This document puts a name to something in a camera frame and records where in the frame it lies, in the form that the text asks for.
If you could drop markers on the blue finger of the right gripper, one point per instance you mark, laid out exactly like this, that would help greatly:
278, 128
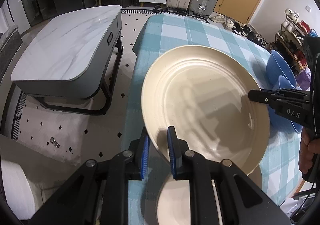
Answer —
257, 96
267, 92

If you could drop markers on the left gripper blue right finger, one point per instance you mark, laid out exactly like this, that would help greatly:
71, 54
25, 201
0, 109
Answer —
176, 148

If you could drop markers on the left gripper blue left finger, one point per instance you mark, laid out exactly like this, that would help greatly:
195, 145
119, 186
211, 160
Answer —
142, 153

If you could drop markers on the light blue bowl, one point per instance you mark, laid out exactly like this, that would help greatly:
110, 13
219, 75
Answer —
284, 83

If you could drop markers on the cream plate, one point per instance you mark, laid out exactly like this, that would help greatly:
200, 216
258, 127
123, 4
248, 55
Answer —
173, 203
203, 94

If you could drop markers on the person's right hand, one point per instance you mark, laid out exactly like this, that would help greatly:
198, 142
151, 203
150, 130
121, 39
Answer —
307, 149

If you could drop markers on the purple plastic bag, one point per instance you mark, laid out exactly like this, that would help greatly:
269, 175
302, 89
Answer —
303, 79

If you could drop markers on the wooden shoe rack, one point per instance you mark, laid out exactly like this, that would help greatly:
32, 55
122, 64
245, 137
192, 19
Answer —
288, 40

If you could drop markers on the teal checked tablecloth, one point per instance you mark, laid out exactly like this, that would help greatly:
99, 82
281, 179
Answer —
162, 32

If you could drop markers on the marble top coffee table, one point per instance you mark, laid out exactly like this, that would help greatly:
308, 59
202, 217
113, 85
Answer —
74, 56

